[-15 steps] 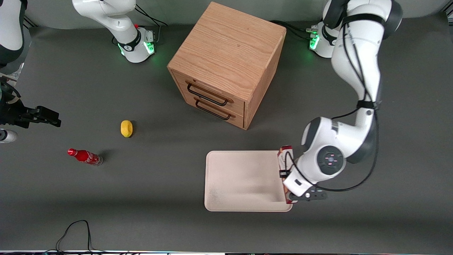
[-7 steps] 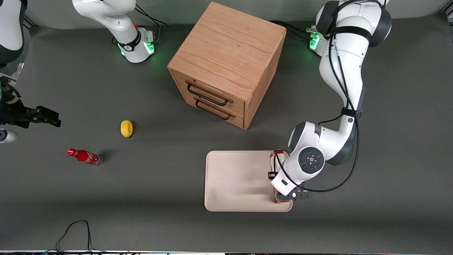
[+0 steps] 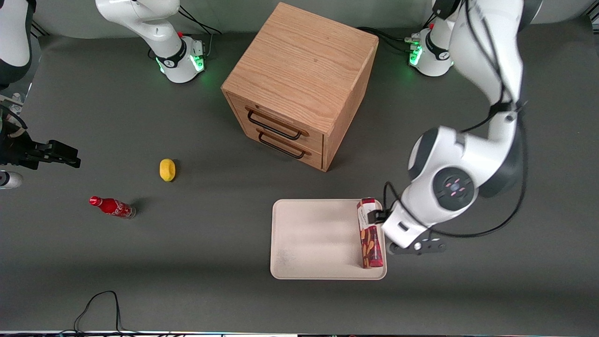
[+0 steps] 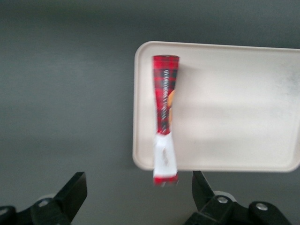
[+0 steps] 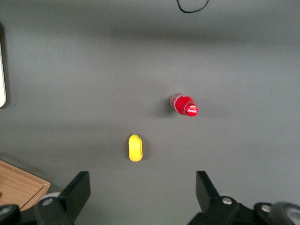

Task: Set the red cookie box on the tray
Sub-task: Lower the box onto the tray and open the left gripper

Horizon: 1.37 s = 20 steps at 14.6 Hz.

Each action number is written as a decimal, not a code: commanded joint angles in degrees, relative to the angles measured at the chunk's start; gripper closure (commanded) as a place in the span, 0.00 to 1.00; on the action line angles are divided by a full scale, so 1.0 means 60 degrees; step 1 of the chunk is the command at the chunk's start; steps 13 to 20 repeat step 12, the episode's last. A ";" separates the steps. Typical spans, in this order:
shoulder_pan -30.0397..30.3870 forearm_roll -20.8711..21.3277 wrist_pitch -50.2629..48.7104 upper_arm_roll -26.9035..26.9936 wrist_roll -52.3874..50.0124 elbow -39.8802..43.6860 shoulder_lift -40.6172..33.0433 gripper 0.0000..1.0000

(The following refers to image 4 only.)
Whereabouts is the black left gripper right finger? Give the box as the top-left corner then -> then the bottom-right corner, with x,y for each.
191,170 -> 293,225

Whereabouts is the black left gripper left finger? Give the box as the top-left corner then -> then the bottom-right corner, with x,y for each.
0,172 -> 88,225

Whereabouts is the red cookie box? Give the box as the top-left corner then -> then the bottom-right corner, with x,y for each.
151,54 -> 181,188

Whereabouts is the cream plastic tray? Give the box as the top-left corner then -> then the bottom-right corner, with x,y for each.
131,41 -> 300,173

